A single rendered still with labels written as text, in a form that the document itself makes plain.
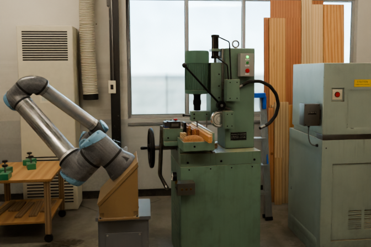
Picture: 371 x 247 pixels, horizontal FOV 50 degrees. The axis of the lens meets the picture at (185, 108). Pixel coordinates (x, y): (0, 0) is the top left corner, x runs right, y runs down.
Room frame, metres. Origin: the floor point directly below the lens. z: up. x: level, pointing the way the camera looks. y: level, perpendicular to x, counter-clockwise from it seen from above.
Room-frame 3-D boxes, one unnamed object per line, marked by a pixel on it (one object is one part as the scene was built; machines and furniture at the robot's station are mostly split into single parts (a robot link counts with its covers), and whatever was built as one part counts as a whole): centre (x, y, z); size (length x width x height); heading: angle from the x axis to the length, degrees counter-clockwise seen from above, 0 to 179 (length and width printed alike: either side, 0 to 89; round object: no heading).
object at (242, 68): (2.84, -0.43, 1.40); 0.10 x 0.06 x 0.16; 101
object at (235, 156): (2.94, -0.21, 0.76); 0.57 x 0.45 x 0.09; 101
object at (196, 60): (2.92, -0.08, 1.35); 0.18 x 0.18 x 0.31
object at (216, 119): (2.82, -0.24, 1.02); 0.12 x 0.03 x 0.12; 101
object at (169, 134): (2.85, 0.10, 0.92); 0.15 x 0.13 x 0.09; 11
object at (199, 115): (2.92, -0.10, 1.03); 0.14 x 0.07 x 0.09; 101
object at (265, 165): (3.65, -0.65, 0.58); 0.27 x 0.25 x 1.16; 8
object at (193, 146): (2.86, 0.02, 0.87); 0.61 x 0.30 x 0.06; 11
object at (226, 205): (2.94, -0.20, 0.36); 0.58 x 0.45 x 0.71; 101
